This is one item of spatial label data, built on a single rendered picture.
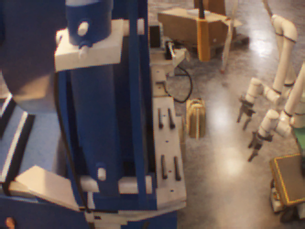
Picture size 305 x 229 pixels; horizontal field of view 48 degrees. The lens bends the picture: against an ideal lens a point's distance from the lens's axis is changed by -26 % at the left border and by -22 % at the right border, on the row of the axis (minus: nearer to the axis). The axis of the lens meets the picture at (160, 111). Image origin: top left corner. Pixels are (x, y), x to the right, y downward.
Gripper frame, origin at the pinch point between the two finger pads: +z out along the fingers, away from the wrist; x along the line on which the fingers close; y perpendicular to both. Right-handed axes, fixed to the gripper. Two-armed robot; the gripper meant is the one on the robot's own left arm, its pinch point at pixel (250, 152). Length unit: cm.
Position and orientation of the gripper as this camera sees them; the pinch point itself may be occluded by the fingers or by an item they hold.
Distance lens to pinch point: 256.6
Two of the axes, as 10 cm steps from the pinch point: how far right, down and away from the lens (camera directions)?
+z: -3.6, 7.3, 5.8
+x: -1.2, 5.8, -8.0
